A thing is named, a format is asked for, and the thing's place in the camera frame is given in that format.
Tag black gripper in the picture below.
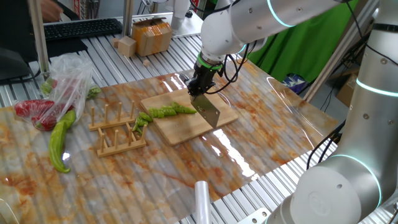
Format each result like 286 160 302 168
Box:
186 63 219 98

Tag aluminium frame post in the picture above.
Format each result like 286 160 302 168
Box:
27 0 51 77
303 0 380 103
121 0 134 38

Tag chopped green pepper pieces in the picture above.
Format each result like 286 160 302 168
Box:
39 77 54 96

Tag plastic bag of peppers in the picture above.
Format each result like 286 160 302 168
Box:
86 85 102 100

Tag curved green chili pepper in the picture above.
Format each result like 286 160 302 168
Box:
48 109 77 174

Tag marble pattern plastic mat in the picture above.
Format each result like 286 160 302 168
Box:
0 58 338 224

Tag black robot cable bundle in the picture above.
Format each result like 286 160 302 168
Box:
306 119 346 170

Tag black computer monitor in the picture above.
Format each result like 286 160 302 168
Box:
0 0 41 82

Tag blue patterned cloth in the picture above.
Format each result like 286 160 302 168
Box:
281 73 307 94

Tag clear plastic bag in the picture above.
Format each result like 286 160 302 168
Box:
12 52 102 131

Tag large wooden block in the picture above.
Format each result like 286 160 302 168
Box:
117 35 137 58

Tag green cloth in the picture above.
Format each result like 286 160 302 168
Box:
248 0 360 83

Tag steel cleaver knife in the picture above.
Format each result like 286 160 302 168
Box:
178 73 221 129

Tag blurred person hand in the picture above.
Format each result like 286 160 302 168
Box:
40 0 64 23

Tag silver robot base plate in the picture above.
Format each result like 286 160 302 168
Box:
236 207 271 224

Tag wooden cutting board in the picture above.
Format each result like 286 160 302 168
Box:
140 86 239 147

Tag white plastic film roll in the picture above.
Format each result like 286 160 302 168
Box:
195 180 212 224

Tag brown cardboard box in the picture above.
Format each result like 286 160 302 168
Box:
335 73 358 108

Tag black camera cable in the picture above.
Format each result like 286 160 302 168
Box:
188 0 259 96

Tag black keyboard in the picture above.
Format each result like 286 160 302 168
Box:
43 17 124 42

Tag wooden peg rack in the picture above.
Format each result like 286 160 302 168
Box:
88 101 147 158

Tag red chili pepper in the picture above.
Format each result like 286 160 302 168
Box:
14 99 56 119
30 105 75 131

